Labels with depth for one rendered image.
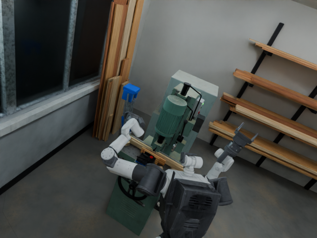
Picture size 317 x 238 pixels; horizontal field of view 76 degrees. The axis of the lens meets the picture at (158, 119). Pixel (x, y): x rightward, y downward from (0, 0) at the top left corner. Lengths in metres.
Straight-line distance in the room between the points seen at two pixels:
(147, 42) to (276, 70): 2.26
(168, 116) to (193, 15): 2.50
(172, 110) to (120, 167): 0.63
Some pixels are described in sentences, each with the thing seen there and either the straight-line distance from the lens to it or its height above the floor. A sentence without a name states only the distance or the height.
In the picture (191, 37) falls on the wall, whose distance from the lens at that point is 3.82.
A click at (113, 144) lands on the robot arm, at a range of 1.27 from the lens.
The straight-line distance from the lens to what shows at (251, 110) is 3.57.
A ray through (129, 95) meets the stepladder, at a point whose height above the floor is 1.10.
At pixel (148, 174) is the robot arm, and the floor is 1.34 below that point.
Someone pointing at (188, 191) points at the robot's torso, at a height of 1.42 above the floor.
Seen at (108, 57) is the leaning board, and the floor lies 1.28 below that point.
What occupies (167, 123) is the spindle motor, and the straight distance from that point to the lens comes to 1.61.
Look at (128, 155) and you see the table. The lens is 1.84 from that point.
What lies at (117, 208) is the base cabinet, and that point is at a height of 0.19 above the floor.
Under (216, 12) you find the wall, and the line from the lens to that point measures 3.78.
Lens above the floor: 2.11
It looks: 29 degrees down
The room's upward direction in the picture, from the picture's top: 21 degrees clockwise
